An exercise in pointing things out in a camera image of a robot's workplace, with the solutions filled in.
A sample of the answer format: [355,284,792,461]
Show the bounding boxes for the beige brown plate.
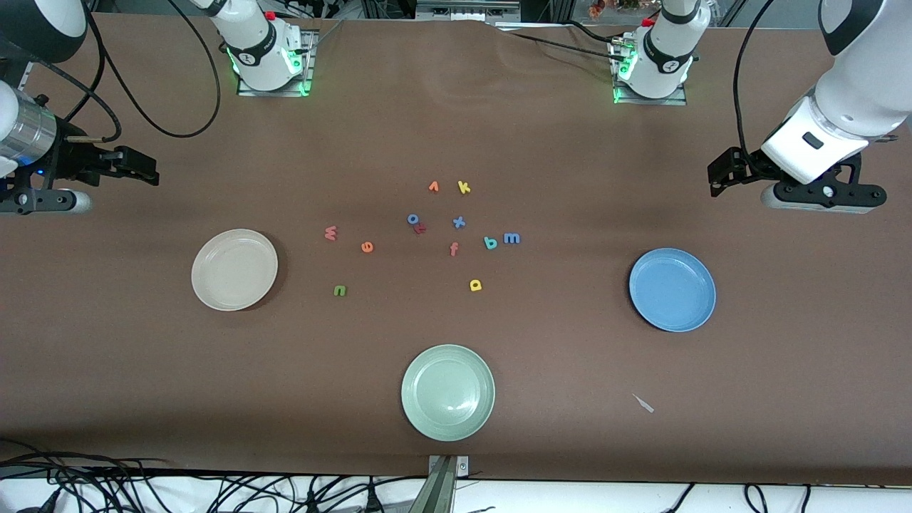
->
[191,229,279,312]

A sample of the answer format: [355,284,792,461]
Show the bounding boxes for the blue plate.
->
[628,248,717,333]

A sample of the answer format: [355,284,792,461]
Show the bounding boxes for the pale green plate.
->
[400,344,496,442]

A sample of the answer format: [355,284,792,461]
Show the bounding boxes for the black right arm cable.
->
[14,0,222,143]

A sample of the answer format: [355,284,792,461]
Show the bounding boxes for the black cable across table cover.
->
[499,20,635,61]

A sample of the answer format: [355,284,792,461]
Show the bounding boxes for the tangle of black cables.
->
[0,438,428,513]

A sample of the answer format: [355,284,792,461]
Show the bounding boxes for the brown table cover sheet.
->
[0,13,912,485]

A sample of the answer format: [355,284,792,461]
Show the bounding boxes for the grey metal box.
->
[415,0,522,22]

